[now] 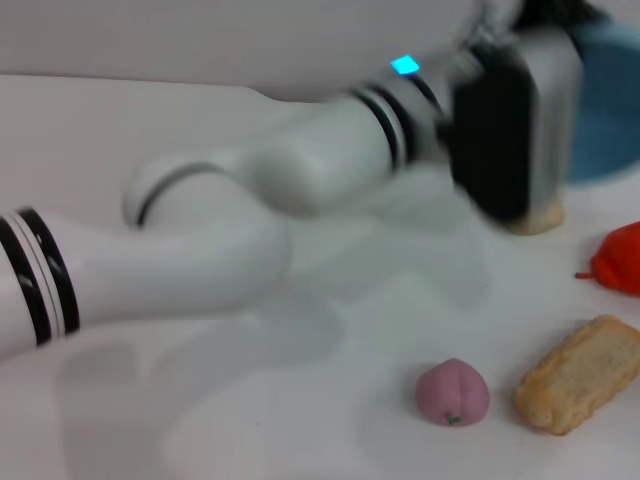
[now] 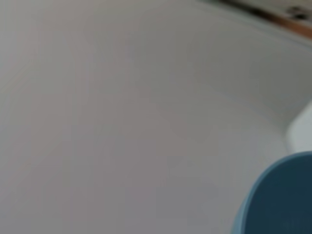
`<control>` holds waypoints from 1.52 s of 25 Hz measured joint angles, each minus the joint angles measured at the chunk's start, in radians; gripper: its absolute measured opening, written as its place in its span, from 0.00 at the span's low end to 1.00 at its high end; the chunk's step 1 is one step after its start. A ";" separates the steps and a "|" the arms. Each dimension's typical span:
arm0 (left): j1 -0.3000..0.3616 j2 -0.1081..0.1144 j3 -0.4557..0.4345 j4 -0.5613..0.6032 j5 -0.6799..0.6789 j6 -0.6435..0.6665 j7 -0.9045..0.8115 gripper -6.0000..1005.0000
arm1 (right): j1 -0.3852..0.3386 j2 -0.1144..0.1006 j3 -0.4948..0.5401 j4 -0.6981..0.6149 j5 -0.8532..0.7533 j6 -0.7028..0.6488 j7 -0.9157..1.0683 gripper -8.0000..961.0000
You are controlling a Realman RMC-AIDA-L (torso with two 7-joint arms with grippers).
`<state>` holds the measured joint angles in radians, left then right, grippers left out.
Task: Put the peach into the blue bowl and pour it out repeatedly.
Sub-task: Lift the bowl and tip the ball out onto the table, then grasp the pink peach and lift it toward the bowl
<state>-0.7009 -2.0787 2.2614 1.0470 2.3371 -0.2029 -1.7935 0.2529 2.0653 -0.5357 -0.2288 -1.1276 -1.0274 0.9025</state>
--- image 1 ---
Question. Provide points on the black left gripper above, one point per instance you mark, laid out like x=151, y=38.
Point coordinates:
x=555, y=11

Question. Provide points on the blue plastic bowl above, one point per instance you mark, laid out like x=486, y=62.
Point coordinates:
x=605, y=105

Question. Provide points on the pink toy peach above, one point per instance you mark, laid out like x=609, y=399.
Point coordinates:
x=452, y=392

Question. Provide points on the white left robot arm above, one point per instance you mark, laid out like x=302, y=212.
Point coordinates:
x=200, y=240

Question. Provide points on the round beige bun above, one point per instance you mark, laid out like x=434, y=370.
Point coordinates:
x=542, y=220

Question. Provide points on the red toy pepper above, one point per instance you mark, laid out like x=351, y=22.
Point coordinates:
x=620, y=260

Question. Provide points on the rectangular toast bread slice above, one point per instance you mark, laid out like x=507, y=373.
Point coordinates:
x=580, y=375

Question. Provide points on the silver black wrist camera box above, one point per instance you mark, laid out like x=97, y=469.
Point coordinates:
x=510, y=130

